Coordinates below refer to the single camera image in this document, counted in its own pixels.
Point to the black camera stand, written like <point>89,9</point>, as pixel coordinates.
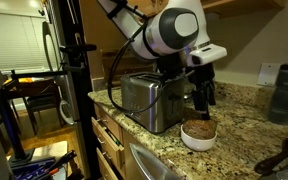
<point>80,110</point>

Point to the light wooden board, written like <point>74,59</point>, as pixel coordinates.
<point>50,148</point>

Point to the closed wooden drawer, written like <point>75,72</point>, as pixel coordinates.
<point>115,128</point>

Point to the blue tool tray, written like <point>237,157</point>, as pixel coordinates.
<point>27,168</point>

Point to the black orange screwdriver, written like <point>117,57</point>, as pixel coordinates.
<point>64,158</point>

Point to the low wooden drawer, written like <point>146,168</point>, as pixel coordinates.
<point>104,170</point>

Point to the dark tripod pole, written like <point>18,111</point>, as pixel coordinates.
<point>7,116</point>

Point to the brown wooden box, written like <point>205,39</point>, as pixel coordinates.
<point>134,65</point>

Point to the brown bread slice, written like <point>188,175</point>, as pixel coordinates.
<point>214,122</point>
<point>197,130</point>

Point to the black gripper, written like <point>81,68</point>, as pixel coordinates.
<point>202,73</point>

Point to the wooden dining table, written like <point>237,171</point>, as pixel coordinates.
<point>34,87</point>

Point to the stainless steel dishwasher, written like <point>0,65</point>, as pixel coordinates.
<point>144,166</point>

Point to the wooden upper cabinet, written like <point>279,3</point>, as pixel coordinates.
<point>250,5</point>

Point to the black camera on stand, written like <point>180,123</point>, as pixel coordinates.
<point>80,48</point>

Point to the stainless steel toaster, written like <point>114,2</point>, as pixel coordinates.
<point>164,116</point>

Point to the open wooden drawer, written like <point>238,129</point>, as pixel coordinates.
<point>109,146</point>

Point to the white window blinds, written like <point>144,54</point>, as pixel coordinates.
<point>7,40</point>

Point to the black coffee maker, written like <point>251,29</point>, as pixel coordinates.
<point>169,68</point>

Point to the white wall plate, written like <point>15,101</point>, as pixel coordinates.
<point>269,74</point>

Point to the white ceramic bowl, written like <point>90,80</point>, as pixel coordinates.
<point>197,145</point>

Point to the large dark sports bottle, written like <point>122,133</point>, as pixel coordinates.
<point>284,96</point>

